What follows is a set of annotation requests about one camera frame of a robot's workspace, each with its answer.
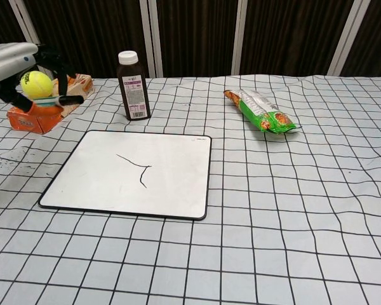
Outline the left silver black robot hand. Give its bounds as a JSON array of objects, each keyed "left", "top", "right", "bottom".
[{"left": 0, "top": 42, "right": 68, "bottom": 117}]

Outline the green whiteboard marker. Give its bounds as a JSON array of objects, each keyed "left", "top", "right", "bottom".
[{"left": 34, "top": 94, "right": 84, "bottom": 106}]

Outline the white dry-erase board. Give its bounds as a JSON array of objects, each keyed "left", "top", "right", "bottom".
[{"left": 37, "top": 129, "right": 213, "bottom": 221}]

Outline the yellow tennis ball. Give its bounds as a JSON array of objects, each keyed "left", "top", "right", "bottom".
[{"left": 20, "top": 70, "right": 54, "bottom": 98}]

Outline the orange biscuit box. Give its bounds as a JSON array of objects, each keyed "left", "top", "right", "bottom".
[{"left": 6, "top": 72, "right": 95, "bottom": 135}]

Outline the dark juice bottle white cap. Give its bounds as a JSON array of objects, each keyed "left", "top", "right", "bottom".
[{"left": 117, "top": 50, "right": 152, "bottom": 121}]

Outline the dark screen curtain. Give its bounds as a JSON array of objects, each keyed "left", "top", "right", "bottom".
[{"left": 0, "top": 0, "right": 381, "bottom": 84}]

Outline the green snack bag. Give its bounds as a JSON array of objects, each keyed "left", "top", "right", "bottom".
[{"left": 223, "top": 88, "right": 298, "bottom": 135}]

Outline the white black checked tablecloth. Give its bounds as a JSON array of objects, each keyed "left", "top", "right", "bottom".
[{"left": 0, "top": 73, "right": 381, "bottom": 305}]

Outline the white screen frame post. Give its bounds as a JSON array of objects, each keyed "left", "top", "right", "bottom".
[
  {"left": 138, "top": 0, "right": 164, "bottom": 79},
  {"left": 327, "top": 0, "right": 371, "bottom": 77},
  {"left": 8, "top": 0, "right": 53, "bottom": 80},
  {"left": 231, "top": 0, "right": 253, "bottom": 76}
]

